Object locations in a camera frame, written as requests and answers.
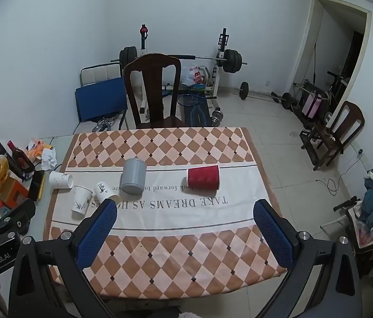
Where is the dark wooden chair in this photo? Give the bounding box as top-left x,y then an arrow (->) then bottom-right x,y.
302,101 -> 366,172
122,53 -> 190,130

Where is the checkered printed tablecloth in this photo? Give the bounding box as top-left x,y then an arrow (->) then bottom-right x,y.
42,127 -> 288,300

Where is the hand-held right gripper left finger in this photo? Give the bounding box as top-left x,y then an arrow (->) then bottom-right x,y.
8,198 -> 118,318

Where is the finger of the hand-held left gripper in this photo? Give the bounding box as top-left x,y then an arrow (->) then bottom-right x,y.
0,199 -> 37,236

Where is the pink cloth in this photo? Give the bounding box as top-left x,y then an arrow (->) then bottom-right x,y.
302,94 -> 323,120

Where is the dark wine bottle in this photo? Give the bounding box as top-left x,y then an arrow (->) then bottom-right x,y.
7,140 -> 36,175

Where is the white weight bench rack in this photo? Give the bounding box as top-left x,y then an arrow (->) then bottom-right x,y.
138,24 -> 231,115

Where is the black floor cable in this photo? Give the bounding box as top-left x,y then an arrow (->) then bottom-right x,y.
315,154 -> 363,197

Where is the black bottle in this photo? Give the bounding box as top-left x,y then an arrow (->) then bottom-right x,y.
0,138 -> 25,180

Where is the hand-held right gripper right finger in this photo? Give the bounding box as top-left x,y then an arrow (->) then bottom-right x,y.
253,199 -> 363,318

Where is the grey cup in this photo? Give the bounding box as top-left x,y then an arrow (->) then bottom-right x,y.
119,158 -> 146,195

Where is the black metal rack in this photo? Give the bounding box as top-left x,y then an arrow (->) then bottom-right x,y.
320,196 -> 373,274

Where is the small barbell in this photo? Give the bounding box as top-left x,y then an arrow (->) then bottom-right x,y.
234,81 -> 293,111

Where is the barbell with black plates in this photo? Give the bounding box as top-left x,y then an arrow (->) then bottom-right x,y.
110,47 -> 248,74

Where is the white padded chair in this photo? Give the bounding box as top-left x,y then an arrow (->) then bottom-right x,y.
79,64 -> 123,86

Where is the red paper cup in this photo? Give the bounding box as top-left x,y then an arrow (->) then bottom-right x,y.
187,165 -> 220,191

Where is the badminton racket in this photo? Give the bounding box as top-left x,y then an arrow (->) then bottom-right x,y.
176,93 -> 217,107

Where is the crumpled white paper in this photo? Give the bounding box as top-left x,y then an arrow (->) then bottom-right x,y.
40,148 -> 58,172

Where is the orange cardboard box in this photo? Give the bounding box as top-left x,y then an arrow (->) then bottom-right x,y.
0,175 -> 30,209

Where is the red and white plastic bag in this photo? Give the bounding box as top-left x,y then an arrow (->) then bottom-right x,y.
181,65 -> 207,87

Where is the blue folding chair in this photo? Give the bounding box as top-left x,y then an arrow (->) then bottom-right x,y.
75,77 -> 129,130

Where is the orange snack packet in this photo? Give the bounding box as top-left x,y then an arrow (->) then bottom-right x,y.
25,137 -> 55,159

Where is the white printed paper cup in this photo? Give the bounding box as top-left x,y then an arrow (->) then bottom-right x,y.
94,181 -> 122,206
49,170 -> 74,189
71,185 -> 93,215

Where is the door frame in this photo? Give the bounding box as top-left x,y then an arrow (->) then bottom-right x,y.
293,0 -> 372,115

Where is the black bench pad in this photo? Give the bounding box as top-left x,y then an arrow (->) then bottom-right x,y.
185,101 -> 213,127

